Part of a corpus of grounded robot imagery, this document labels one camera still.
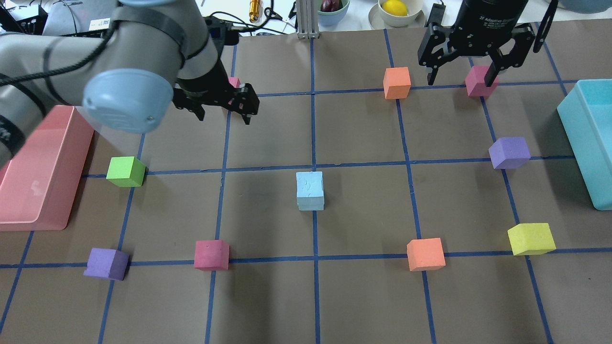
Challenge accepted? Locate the light blue block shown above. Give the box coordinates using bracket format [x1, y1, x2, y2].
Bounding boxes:
[297, 197, 324, 211]
[295, 171, 324, 202]

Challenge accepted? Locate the light blue bowl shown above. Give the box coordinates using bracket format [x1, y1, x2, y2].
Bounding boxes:
[317, 0, 350, 26]

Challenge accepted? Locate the pink block near base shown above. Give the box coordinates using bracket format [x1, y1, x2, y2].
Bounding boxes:
[193, 239, 230, 271]

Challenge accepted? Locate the green block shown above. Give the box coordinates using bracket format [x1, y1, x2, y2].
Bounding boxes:
[106, 156, 147, 187]

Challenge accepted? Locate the purple block near pink tray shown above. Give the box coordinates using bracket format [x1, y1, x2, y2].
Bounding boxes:
[83, 247, 129, 281]

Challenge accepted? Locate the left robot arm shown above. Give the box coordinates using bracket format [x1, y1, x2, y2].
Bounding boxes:
[0, 0, 260, 165]

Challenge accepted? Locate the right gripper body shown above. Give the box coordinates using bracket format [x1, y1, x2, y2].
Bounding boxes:
[418, 0, 536, 70]

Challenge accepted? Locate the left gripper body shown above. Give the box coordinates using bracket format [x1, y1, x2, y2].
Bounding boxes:
[172, 48, 260, 117]

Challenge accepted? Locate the pink block front middle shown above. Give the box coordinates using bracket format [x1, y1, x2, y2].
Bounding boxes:
[228, 76, 242, 105]

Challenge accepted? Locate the pink tray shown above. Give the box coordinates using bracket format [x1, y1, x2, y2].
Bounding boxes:
[0, 106, 94, 232]

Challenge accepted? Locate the teal tray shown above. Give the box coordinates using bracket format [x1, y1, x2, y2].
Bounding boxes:
[557, 79, 612, 211]

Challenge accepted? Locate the aluminium frame post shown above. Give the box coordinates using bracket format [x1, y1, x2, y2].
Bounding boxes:
[295, 0, 320, 40]

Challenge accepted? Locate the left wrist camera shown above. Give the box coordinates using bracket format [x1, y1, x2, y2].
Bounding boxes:
[204, 17, 240, 52]

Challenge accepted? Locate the black computer box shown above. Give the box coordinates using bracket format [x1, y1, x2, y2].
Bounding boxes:
[42, 0, 118, 36]

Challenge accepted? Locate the pink block far corner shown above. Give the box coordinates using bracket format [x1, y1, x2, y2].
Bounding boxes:
[465, 65, 499, 97]

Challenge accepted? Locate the gold metal cylinder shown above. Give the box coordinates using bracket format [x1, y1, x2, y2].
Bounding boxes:
[249, 0, 262, 22]

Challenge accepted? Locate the cream bowl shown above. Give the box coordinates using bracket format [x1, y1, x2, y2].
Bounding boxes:
[369, 0, 426, 29]

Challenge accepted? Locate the purple block near teal tray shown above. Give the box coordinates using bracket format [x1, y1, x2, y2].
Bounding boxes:
[488, 137, 532, 170]

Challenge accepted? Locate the yellow lemon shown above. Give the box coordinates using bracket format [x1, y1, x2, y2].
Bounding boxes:
[381, 0, 409, 17]

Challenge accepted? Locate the orange block far side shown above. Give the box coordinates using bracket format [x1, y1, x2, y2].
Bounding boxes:
[383, 66, 412, 100]

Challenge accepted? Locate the orange block near bases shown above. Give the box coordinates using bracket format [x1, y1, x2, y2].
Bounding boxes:
[406, 237, 446, 272]

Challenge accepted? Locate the yellow block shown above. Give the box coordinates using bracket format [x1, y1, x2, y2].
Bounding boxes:
[507, 223, 557, 256]

